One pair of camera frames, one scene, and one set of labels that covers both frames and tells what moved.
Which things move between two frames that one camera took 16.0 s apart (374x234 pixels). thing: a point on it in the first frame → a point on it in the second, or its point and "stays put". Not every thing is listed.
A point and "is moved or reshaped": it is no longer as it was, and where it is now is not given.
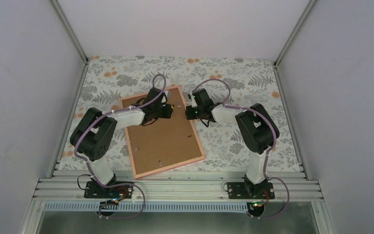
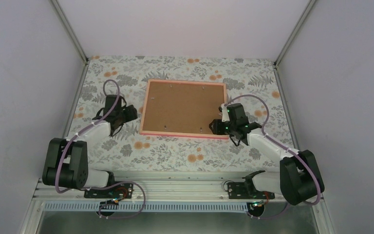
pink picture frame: [162, 144] is moved or reshaped
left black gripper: [168, 110] → [132, 113]
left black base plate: [94, 189] stays put
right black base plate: [246, 190] stays put
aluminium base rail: [180, 192] stays put
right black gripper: [189, 114] → [216, 129]
